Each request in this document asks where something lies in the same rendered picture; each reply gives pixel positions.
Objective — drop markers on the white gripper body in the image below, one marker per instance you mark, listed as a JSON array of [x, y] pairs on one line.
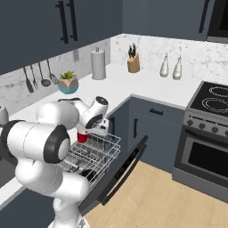
[[103, 123]]

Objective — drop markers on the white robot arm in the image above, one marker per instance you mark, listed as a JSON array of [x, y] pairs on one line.
[[38, 139]]

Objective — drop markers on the red cup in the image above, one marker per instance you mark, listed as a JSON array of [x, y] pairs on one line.
[[83, 137]]

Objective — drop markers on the dark dishwasher door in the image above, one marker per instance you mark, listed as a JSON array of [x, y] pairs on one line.
[[121, 172]]

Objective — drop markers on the black bowl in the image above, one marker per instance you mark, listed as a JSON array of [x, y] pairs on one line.
[[88, 173]]

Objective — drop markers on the dark blue lower cupboard door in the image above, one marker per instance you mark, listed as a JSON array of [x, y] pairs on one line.
[[157, 145]]

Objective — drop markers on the dark blue cupboard door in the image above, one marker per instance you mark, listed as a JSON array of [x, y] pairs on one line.
[[157, 145], [98, 20], [29, 32]]

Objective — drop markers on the dark blue upper cupboard door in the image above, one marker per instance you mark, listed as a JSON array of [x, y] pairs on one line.
[[29, 32], [98, 20]]

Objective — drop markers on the dark blue corner cupboard panel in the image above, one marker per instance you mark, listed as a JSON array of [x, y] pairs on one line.
[[121, 124]]

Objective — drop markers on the green plant in pot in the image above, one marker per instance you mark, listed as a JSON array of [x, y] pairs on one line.
[[68, 83]]

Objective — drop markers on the grey paper towel roll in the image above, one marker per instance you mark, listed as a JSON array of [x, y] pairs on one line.
[[98, 64]]

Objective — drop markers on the dark blue drawer front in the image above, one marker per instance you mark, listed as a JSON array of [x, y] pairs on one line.
[[166, 110]]

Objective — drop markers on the wooden knife block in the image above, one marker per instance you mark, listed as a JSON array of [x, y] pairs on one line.
[[134, 63]]

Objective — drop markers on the hanging dark spoon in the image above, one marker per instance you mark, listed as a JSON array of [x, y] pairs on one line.
[[53, 77]]

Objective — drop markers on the hanging dark ladle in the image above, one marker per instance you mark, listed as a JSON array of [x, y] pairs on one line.
[[44, 80]]

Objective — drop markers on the hanging dark fork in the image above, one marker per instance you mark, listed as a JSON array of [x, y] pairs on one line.
[[34, 80]]

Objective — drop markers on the white bottle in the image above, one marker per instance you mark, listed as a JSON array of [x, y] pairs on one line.
[[164, 67], [177, 70]]

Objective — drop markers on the hanging dark spatula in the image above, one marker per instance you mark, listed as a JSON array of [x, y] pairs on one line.
[[28, 83]]

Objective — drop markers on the steel stove with black hob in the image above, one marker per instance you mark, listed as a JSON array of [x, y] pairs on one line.
[[205, 142]]

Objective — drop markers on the dark grey sink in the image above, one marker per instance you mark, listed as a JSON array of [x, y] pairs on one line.
[[6, 169]]

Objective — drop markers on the dark blue lower cupboard front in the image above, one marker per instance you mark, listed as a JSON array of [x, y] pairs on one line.
[[26, 212]]

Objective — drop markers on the dark blue upper cupboard run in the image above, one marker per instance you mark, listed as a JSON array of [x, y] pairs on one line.
[[166, 16]]

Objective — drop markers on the black microwave oven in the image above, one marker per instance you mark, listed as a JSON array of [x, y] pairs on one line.
[[219, 20]]

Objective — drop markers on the grey wall socket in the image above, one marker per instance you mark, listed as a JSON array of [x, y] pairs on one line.
[[76, 55]]

